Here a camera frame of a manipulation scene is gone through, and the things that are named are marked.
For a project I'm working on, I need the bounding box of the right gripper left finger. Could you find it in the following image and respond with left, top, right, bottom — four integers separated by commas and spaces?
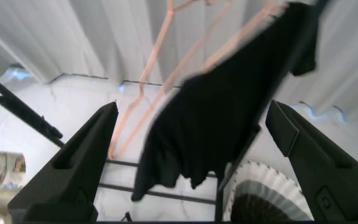
7, 101, 119, 223

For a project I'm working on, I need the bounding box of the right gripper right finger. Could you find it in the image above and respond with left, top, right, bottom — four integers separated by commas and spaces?
265, 99, 358, 223

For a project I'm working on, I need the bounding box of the black t-shirt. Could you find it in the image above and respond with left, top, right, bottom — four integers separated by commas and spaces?
131, 0, 329, 202

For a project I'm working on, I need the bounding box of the white laundry basket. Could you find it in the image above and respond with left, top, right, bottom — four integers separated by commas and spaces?
222, 160, 315, 222

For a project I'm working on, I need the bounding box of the black clothes rack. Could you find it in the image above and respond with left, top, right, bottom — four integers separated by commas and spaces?
0, 67, 262, 222

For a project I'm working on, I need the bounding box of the white curtain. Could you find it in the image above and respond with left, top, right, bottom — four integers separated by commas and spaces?
0, 0, 358, 122

